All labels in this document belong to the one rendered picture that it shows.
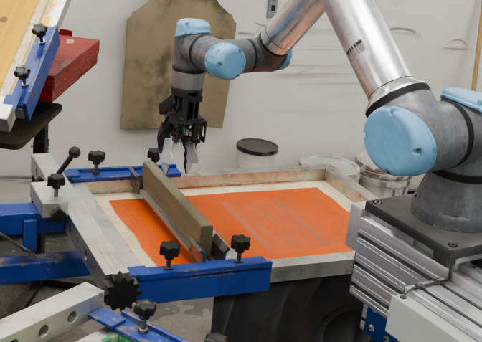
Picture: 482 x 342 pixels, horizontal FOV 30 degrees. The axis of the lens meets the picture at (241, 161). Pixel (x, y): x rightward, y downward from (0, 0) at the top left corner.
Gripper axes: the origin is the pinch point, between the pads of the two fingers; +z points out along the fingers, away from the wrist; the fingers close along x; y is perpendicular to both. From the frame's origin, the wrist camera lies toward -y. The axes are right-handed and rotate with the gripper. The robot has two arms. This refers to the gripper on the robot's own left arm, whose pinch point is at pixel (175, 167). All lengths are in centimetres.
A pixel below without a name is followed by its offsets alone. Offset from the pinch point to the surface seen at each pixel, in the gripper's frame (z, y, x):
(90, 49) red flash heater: 4, -124, 14
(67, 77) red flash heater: 7, -98, 0
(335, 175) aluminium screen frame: 13, -19, 57
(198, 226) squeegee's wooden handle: 6.5, 18.8, -1.1
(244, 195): 16.6, -17.7, 28.1
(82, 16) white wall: 9, -200, 32
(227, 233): 16.3, 4.2, 13.4
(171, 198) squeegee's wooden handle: 7.2, 1.9, -1.0
